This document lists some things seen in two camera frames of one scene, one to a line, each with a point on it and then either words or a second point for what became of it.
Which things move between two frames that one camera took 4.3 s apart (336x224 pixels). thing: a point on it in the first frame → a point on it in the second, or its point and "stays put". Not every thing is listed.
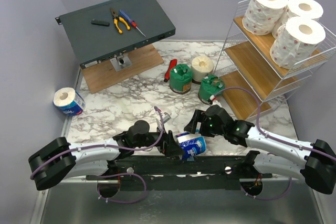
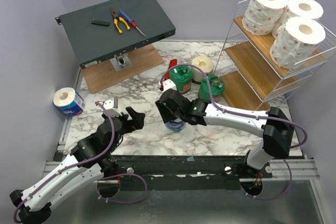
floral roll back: [296, 41] stays put
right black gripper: [200, 121] → [165, 112]
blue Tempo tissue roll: [191, 145] → [176, 125]
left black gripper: [168, 146] → [136, 123]
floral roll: [264, 10] stays put
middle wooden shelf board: [253, 68] stays put
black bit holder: [100, 22] stays put
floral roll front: [300, 6] stays put
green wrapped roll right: [211, 85] stays put
